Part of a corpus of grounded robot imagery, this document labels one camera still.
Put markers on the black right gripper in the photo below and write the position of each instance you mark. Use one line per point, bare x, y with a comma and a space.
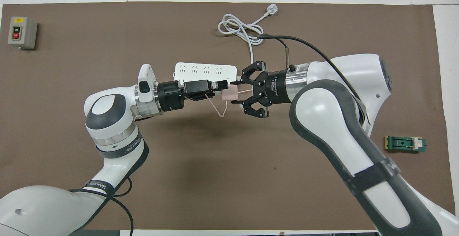
272, 87

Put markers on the white power strip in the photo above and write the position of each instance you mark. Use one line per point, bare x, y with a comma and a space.
200, 70

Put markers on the brown table mat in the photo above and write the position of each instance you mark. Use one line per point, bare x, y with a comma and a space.
215, 175

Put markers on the green knife switch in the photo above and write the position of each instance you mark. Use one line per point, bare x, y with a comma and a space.
403, 144

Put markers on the pink charger block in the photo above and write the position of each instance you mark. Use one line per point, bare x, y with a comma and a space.
229, 94

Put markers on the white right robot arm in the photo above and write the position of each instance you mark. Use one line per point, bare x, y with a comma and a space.
340, 121

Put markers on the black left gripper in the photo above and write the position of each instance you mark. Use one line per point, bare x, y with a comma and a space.
172, 96

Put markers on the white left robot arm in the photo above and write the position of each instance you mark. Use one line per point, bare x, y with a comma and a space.
107, 121

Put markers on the grey switch box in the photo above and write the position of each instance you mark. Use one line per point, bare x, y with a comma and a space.
21, 31

